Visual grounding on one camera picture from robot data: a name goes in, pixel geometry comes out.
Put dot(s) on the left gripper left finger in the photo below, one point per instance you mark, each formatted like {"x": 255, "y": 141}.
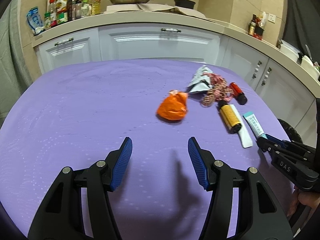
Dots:
{"x": 77, "y": 205}

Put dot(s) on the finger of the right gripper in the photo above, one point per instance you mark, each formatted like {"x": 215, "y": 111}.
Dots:
{"x": 290, "y": 145}
{"x": 265, "y": 145}

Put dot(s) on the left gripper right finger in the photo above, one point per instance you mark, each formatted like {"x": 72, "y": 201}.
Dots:
{"x": 260, "y": 215}

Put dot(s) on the white teal tube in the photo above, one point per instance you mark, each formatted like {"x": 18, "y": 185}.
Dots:
{"x": 243, "y": 133}

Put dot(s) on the light blue tube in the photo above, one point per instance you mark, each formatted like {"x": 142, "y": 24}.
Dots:
{"x": 254, "y": 125}

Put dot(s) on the yellow label small bottle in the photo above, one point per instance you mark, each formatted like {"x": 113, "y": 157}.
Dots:
{"x": 229, "y": 117}

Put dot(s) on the red small bottle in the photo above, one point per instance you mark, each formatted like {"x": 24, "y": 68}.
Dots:
{"x": 238, "y": 93}

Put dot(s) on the red checkered ribbon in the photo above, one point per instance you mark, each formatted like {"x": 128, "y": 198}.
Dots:
{"x": 219, "y": 91}

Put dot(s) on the silver printed snack wrapper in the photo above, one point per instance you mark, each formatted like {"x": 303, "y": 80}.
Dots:
{"x": 200, "y": 82}

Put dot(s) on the small orange bag ball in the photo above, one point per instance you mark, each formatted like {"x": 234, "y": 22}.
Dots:
{"x": 174, "y": 106}

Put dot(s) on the black trash bin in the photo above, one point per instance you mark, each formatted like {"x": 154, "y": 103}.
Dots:
{"x": 290, "y": 131}

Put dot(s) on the white kitchen cabinets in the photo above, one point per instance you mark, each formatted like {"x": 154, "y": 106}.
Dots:
{"x": 287, "y": 89}

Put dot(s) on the person's right hand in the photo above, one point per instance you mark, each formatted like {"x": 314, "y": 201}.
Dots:
{"x": 306, "y": 198}

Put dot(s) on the white rectangular container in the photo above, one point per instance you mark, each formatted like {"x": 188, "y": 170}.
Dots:
{"x": 308, "y": 66}

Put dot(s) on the white food container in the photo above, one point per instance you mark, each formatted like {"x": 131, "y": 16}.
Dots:
{"x": 289, "y": 50}

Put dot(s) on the purple tablecloth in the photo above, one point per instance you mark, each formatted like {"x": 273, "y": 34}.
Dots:
{"x": 75, "y": 115}

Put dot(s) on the red black box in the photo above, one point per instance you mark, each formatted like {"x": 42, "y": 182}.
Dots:
{"x": 258, "y": 32}

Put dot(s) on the dark sauce bottle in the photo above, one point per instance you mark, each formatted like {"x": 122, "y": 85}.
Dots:
{"x": 252, "y": 25}

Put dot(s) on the black curtain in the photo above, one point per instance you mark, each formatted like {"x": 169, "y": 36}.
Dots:
{"x": 302, "y": 27}

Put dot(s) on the black pot with lid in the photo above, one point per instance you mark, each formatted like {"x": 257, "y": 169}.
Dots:
{"x": 185, "y": 4}

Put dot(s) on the blue white bag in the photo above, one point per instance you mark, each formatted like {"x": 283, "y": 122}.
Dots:
{"x": 35, "y": 21}

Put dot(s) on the cooking oil bottle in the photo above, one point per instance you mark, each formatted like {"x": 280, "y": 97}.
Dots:
{"x": 95, "y": 7}

